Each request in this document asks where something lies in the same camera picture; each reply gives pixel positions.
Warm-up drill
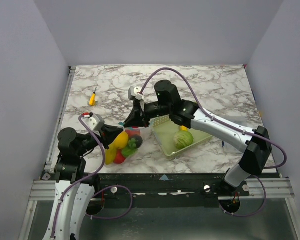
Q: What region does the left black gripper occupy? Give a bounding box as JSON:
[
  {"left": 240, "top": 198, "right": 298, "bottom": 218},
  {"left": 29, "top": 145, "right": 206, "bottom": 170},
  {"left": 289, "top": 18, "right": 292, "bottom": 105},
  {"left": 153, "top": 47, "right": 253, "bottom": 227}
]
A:
[{"left": 76, "top": 122, "right": 124, "bottom": 156}]

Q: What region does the orange yellow toy fruit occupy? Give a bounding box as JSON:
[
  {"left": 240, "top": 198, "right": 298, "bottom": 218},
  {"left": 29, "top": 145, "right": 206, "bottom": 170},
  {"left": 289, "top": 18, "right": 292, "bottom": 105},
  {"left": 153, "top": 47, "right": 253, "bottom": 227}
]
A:
[{"left": 113, "top": 131, "right": 129, "bottom": 150}]

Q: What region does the dark red toy fruit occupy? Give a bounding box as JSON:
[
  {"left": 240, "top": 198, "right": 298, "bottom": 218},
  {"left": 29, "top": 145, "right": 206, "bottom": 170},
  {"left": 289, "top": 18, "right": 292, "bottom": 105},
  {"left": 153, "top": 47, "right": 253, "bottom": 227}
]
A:
[{"left": 126, "top": 129, "right": 141, "bottom": 138}]

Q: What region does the yellow green toy pepper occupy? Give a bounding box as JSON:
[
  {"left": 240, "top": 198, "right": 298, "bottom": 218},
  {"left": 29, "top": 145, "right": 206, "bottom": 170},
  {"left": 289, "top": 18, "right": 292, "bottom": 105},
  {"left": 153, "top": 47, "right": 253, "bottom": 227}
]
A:
[{"left": 105, "top": 148, "right": 117, "bottom": 165}]

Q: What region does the dark purple toy mangosteen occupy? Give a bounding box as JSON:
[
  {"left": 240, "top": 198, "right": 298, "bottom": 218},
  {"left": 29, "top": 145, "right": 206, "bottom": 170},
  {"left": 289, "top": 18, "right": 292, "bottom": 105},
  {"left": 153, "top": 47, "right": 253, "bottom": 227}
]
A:
[{"left": 128, "top": 135, "right": 143, "bottom": 149}]

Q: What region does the clear zip top bag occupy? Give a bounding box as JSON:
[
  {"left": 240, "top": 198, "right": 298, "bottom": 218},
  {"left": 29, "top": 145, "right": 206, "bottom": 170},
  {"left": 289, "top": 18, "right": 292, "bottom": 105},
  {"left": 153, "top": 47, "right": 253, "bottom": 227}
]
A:
[{"left": 105, "top": 126, "right": 144, "bottom": 165}]

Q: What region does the green toy pepper slice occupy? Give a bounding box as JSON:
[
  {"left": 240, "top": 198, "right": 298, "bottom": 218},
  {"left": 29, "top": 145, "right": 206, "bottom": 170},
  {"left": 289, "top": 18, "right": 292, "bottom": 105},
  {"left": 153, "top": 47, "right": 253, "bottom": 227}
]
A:
[{"left": 121, "top": 143, "right": 138, "bottom": 158}]

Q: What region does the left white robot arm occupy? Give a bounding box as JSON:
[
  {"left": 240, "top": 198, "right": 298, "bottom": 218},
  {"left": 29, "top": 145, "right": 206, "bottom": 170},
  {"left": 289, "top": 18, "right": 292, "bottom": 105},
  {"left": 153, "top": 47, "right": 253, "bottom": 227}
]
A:
[{"left": 43, "top": 124, "right": 124, "bottom": 240}]

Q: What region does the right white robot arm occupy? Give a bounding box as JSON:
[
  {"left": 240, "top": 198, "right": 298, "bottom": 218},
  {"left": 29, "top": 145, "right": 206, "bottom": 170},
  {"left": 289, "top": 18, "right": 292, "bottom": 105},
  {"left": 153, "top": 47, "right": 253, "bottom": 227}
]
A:
[{"left": 124, "top": 80, "right": 272, "bottom": 196}]

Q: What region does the green perforated plastic basket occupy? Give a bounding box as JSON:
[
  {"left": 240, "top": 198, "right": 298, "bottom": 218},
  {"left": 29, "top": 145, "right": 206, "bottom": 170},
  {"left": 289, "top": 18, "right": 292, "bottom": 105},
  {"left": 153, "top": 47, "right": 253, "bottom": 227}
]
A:
[{"left": 150, "top": 115, "right": 213, "bottom": 159}]

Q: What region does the yellow toy banana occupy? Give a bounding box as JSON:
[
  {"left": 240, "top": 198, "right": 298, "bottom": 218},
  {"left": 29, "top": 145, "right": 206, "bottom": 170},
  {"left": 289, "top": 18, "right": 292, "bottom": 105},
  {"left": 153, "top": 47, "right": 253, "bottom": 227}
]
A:
[{"left": 179, "top": 125, "right": 188, "bottom": 131}]

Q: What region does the green toy cabbage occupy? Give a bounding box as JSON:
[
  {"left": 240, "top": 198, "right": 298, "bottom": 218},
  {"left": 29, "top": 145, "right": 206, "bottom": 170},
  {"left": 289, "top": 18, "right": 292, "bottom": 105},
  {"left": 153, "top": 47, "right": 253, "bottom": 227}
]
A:
[{"left": 173, "top": 130, "right": 194, "bottom": 150}]

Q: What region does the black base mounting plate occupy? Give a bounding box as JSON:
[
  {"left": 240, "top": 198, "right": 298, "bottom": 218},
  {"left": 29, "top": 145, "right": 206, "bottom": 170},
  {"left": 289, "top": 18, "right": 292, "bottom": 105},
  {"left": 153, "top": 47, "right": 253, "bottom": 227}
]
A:
[{"left": 86, "top": 173, "right": 249, "bottom": 213}]

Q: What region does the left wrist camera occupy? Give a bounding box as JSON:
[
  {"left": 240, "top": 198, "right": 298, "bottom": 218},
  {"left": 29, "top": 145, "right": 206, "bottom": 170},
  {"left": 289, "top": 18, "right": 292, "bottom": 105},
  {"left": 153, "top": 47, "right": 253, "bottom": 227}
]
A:
[{"left": 83, "top": 112, "right": 105, "bottom": 131}]

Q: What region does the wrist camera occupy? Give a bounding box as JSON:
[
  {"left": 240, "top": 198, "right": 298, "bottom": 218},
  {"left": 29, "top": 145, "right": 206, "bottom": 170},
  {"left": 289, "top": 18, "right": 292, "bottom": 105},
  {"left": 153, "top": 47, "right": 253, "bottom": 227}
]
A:
[
  {"left": 83, "top": 112, "right": 105, "bottom": 131},
  {"left": 128, "top": 86, "right": 145, "bottom": 111}
]

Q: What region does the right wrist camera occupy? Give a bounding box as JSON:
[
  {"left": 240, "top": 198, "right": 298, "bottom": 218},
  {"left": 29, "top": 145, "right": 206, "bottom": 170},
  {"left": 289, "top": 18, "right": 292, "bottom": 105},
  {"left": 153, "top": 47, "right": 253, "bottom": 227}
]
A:
[{"left": 128, "top": 86, "right": 145, "bottom": 111}]

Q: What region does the yellow handled screwdriver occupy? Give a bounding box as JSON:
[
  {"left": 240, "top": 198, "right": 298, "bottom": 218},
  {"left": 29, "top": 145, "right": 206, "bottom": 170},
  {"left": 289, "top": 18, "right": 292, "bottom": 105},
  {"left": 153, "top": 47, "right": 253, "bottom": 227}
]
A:
[{"left": 88, "top": 87, "right": 98, "bottom": 106}]

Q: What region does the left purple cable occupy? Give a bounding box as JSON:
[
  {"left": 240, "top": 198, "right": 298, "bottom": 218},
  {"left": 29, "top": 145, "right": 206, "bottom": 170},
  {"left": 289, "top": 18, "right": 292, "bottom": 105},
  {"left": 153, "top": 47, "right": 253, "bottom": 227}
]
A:
[{"left": 49, "top": 113, "right": 134, "bottom": 240}]

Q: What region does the purple cable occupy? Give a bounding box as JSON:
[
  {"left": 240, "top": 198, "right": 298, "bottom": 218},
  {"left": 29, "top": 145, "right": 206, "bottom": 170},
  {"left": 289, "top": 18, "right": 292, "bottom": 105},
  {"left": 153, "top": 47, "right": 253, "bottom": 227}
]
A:
[
  {"left": 139, "top": 67, "right": 288, "bottom": 218},
  {"left": 49, "top": 113, "right": 134, "bottom": 240}
]

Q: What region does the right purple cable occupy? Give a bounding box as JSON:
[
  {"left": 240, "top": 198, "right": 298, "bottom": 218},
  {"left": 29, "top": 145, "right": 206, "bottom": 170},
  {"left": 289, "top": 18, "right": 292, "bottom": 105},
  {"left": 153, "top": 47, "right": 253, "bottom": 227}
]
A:
[{"left": 139, "top": 67, "right": 288, "bottom": 218}]

